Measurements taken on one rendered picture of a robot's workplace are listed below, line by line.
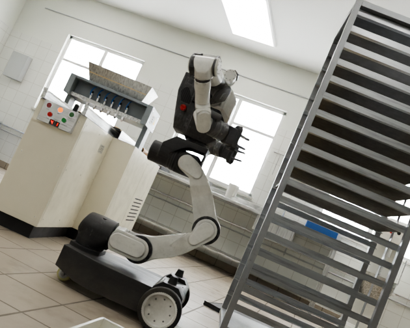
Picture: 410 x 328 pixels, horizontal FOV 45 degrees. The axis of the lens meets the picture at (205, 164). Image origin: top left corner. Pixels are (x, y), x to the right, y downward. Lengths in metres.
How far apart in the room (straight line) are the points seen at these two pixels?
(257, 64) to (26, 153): 4.63
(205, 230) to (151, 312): 0.47
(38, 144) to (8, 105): 5.21
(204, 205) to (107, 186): 1.49
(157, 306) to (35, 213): 1.25
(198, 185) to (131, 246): 0.45
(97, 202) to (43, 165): 0.74
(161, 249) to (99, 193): 1.45
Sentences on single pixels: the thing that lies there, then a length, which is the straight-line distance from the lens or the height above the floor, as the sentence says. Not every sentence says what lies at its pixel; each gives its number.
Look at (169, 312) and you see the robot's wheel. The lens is 2.31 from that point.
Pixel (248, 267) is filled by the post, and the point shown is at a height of 0.43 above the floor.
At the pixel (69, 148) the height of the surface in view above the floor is 0.61.
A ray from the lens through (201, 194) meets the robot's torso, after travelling 2.49.
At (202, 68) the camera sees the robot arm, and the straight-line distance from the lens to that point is 2.11.
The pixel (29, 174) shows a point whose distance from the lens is 3.30.
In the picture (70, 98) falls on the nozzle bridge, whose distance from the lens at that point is 4.18.
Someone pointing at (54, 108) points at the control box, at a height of 0.81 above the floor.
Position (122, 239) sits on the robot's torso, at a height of 0.30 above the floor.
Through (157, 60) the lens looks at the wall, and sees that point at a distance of 7.67.
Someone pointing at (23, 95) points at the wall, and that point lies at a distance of 8.42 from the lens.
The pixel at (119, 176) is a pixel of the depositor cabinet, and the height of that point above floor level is 0.58.
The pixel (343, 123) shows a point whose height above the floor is 1.23.
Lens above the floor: 0.56
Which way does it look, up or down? 6 degrees up
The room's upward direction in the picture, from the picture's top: 24 degrees clockwise
